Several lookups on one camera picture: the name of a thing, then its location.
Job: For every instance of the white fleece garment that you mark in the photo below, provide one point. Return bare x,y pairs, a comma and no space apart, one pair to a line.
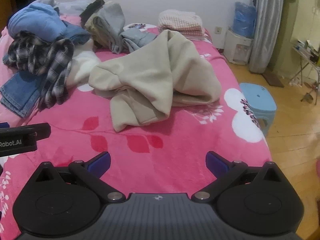
82,65

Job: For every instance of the black white plaid shirt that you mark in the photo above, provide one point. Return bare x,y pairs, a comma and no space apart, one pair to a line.
50,60

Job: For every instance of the brown floor mat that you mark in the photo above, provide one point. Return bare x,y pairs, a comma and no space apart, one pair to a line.
274,80

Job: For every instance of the blue jeans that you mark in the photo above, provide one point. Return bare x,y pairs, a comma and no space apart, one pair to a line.
20,92

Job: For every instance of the khaki garment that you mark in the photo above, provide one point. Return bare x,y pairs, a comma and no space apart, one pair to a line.
93,31

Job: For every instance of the blue plastic stool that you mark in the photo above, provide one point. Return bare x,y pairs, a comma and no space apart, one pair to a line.
260,100

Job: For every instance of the blue water bottle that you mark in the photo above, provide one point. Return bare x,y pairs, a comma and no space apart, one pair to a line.
245,17

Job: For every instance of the folding table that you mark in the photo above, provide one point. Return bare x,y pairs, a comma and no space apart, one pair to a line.
306,55

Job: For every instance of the wall socket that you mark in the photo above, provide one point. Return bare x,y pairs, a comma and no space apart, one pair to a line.
218,30

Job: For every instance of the grey hoodie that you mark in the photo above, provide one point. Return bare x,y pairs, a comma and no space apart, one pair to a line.
112,17

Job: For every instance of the grey pants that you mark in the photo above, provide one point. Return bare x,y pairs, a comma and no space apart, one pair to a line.
136,37

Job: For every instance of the blue denim garment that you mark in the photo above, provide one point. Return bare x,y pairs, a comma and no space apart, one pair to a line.
77,33

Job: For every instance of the grey curtain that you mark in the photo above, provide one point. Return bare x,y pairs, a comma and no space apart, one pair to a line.
267,25

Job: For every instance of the beige zip jacket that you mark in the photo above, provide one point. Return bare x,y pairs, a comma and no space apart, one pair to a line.
155,75

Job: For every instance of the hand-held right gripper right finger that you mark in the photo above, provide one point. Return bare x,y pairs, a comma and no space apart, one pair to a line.
215,165

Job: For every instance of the pink checkered folded blanket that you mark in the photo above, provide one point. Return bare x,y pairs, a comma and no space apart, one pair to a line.
180,21

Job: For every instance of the black cloth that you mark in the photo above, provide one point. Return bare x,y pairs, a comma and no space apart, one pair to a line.
91,7

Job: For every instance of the light blue garment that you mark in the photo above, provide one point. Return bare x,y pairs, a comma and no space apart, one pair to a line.
35,20

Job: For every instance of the dark dustpan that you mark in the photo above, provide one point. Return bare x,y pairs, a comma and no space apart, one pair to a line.
308,96

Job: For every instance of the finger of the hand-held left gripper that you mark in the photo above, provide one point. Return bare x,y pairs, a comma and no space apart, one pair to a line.
3,125
40,130

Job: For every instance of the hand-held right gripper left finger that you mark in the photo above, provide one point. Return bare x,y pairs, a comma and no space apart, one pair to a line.
100,164

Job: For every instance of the white water dispenser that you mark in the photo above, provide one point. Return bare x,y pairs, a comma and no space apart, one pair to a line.
237,50

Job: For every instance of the pale grey quilt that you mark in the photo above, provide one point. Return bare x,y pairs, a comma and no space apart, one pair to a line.
72,5

